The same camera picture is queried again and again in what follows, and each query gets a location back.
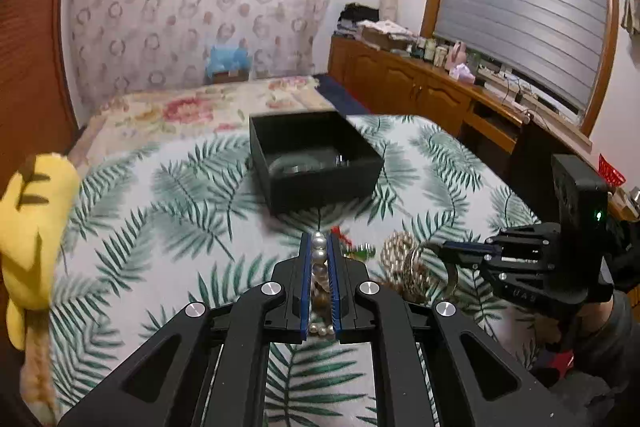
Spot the white pearl necklace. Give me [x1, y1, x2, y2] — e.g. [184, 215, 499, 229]
[307, 231, 337, 338]

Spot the wooden slatted wardrobe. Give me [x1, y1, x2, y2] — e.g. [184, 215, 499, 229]
[0, 0, 81, 178]

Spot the box with floral cloth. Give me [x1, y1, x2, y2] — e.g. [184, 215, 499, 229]
[357, 19, 418, 50]

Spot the yellow plush toy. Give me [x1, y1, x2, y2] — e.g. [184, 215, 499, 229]
[0, 152, 83, 350]

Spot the pink rabbit figure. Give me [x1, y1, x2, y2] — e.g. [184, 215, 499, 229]
[447, 41, 469, 68]

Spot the red green bead bracelet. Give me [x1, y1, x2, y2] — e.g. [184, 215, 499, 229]
[332, 227, 377, 261]

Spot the row of toiletry bottles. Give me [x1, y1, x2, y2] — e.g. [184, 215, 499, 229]
[407, 36, 451, 68]

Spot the wooden sideboard cabinet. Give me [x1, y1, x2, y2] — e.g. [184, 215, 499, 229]
[327, 34, 601, 188]

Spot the small cardboard box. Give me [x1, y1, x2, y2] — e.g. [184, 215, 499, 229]
[212, 69, 250, 84]

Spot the white power strip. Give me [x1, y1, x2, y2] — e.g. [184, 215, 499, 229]
[477, 64, 513, 80]

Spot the person's right forearm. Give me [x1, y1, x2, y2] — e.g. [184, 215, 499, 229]
[525, 292, 640, 418]

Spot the blue plush toy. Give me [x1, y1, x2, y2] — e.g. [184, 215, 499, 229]
[205, 42, 253, 75]

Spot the metal bangle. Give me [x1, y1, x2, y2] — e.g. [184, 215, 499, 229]
[404, 241, 460, 303]
[269, 154, 328, 178]

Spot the pile of dark clothes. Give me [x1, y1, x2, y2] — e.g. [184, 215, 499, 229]
[337, 4, 381, 40]

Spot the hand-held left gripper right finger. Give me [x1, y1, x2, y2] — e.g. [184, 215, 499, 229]
[327, 232, 581, 427]

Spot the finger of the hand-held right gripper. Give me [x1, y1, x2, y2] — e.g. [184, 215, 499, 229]
[434, 223, 561, 270]
[445, 257, 576, 315]

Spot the brown wooden bead bracelet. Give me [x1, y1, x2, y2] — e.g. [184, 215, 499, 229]
[381, 231, 441, 305]

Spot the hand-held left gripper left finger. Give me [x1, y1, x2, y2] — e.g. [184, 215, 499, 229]
[57, 232, 313, 427]

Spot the ring pattern curtain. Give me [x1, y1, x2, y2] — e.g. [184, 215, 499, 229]
[67, 0, 335, 128]

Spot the black jewelry box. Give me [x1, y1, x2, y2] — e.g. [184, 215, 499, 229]
[248, 109, 386, 215]

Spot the orange fuzzy cloth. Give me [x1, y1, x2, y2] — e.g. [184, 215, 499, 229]
[19, 312, 58, 423]

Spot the red printed bedsheet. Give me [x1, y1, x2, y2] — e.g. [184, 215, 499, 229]
[542, 349, 576, 373]

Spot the green leaf print blanket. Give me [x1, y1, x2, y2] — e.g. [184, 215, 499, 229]
[50, 114, 546, 427]

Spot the floral blanket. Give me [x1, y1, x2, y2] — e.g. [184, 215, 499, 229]
[67, 76, 346, 168]

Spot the red basket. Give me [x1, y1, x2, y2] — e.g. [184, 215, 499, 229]
[598, 153, 627, 185]

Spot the navy blue blanket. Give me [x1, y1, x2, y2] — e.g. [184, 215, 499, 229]
[315, 74, 373, 115]

